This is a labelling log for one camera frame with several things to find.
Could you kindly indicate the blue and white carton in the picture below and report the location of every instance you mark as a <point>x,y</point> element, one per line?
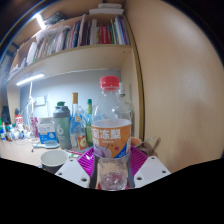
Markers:
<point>46,132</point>

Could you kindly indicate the white LED light bar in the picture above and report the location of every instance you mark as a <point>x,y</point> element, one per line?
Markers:
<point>30,79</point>

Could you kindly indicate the grey shaker bottle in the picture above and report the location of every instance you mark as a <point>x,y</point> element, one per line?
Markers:
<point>62,128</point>

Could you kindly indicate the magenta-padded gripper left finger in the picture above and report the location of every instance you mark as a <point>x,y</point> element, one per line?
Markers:
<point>85,161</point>

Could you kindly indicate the wooden shelf unit with books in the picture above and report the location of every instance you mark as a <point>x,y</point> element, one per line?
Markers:
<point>83,56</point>

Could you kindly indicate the black mug white inside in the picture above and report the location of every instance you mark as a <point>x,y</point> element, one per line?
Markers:
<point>53,158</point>

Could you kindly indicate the white wall power socket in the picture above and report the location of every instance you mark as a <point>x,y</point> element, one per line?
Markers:
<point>40,100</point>

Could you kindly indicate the blue hairbrush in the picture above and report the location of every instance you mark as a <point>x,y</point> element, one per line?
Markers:
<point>48,145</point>

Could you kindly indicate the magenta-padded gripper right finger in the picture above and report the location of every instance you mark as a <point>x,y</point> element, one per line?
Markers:
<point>140,160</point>

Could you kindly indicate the ceiling tube light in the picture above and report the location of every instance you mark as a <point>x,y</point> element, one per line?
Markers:
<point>40,21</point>

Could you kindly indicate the brown woven cup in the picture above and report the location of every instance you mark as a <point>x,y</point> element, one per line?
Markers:
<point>148,148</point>

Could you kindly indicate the tall green bottle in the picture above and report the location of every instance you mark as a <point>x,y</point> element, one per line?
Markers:
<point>89,125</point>

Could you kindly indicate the clear bottle yellow cap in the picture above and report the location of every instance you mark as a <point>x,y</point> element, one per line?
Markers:
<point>76,123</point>

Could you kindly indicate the clear bottle red cap orange label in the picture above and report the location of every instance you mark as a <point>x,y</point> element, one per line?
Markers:
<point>111,133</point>

